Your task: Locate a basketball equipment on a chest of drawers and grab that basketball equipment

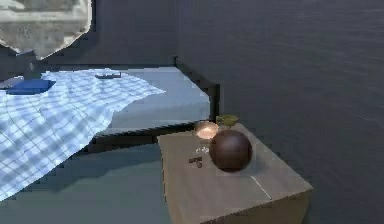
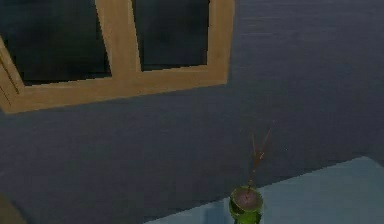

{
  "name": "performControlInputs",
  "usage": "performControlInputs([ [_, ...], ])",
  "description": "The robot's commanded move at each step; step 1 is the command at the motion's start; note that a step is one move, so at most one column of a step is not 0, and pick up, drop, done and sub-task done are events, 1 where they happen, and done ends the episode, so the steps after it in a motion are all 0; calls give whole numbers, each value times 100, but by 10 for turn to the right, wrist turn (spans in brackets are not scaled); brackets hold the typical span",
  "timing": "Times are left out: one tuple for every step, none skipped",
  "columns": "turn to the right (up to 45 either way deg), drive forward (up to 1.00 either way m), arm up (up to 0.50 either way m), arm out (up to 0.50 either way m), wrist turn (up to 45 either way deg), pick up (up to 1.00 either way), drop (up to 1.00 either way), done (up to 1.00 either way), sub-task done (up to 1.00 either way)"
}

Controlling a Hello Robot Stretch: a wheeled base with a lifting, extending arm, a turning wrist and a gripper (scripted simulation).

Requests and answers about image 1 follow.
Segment brown basketball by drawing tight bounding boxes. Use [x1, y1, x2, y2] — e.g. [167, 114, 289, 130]
[208, 129, 253, 173]

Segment brown wooden chest of drawers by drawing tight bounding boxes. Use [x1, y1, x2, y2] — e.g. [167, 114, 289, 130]
[157, 122, 314, 224]

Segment black framed bed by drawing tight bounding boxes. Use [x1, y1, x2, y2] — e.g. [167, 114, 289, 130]
[0, 55, 221, 155]

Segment glowing glass candle holder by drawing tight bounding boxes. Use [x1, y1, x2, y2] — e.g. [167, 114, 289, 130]
[193, 120, 220, 141]

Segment olive green bowl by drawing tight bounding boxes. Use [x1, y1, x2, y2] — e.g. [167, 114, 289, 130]
[215, 114, 239, 128]

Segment small dark keys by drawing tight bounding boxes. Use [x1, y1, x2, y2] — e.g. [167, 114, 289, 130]
[188, 156, 204, 169]

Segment dark flat remote control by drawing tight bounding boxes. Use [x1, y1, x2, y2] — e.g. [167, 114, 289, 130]
[94, 71, 122, 80]

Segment thin white pencil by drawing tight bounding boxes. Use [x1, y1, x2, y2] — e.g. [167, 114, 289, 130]
[250, 175, 273, 201]

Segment blue checked blanket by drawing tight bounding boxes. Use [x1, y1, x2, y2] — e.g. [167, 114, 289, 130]
[0, 68, 167, 202]

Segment blue pillow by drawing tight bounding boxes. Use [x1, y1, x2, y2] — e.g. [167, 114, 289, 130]
[5, 78, 57, 96]

